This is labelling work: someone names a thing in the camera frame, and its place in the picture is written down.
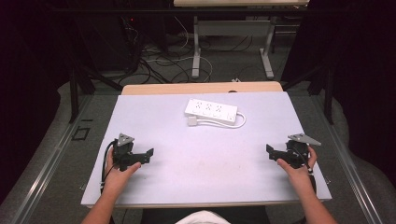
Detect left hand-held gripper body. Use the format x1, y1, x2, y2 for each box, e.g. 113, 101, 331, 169
112, 133, 138, 173

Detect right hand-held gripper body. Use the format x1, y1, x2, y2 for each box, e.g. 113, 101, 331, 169
284, 133, 322, 170

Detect person's right hand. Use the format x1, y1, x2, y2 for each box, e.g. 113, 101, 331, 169
276, 146, 318, 191

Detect person's left hand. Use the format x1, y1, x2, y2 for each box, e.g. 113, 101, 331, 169
103, 148, 142, 195

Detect white table mat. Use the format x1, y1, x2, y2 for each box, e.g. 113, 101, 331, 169
80, 91, 332, 207

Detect person's dark trousers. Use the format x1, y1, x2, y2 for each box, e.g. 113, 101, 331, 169
139, 205, 272, 224

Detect black metal stand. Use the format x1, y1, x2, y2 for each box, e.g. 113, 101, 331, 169
68, 63, 124, 124
281, 63, 335, 125

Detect white power strip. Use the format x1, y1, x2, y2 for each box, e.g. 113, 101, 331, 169
184, 98, 239, 127

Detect person's white shirt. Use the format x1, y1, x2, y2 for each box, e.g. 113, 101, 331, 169
175, 210, 232, 224

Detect desk with metal legs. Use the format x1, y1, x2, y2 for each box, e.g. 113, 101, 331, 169
173, 0, 311, 80

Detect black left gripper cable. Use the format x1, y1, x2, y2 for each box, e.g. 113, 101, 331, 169
99, 139, 119, 195

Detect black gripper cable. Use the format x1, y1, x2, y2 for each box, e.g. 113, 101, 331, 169
99, 139, 119, 195
292, 146, 318, 194

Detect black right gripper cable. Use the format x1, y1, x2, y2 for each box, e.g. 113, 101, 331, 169
292, 146, 318, 194

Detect white power strip cable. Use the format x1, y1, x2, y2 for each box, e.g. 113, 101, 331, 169
195, 111, 248, 130

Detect aluminium floor rail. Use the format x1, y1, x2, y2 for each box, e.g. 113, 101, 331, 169
307, 94, 386, 224
8, 94, 94, 224

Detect tangle of floor cables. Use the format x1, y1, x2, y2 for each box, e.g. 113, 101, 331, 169
120, 15, 260, 85

